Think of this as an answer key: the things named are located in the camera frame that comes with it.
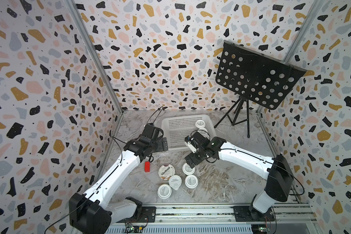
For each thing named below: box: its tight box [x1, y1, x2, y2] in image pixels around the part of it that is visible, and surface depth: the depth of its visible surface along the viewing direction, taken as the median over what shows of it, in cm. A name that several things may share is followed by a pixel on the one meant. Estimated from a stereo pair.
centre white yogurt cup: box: [184, 174, 199, 190], surface depth 80 cm
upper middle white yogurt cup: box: [182, 162, 196, 176], surface depth 83 cm
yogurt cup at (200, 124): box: [195, 119, 206, 129], surface depth 105 cm
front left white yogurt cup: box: [156, 183, 173, 200], surface depth 77 cm
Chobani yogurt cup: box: [157, 163, 176, 181], surface depth 85 cm
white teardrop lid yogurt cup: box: [168, 174, 182, 191], surface depth 81 cm
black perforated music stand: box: [213, 39, 308, 138], surface depth 78 cm
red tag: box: [144, 161, 151, 173], surface depth 92 cm
